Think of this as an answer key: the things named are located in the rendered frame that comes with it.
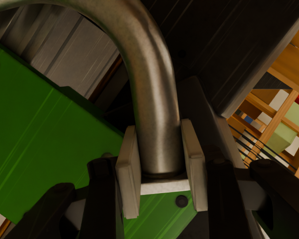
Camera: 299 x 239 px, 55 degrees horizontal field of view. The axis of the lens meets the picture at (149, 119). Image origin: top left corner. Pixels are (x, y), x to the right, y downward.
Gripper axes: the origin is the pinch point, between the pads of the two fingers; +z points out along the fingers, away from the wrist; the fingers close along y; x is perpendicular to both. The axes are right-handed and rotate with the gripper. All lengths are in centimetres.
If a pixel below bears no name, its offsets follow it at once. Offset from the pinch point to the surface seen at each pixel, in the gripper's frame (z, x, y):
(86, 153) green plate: 4.5, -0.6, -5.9
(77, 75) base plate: 52, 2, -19
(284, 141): 283, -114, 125
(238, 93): 9.6, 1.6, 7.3
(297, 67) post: 73, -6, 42
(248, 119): 780, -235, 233
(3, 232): 16.2, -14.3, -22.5
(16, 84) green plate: 5.3, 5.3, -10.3
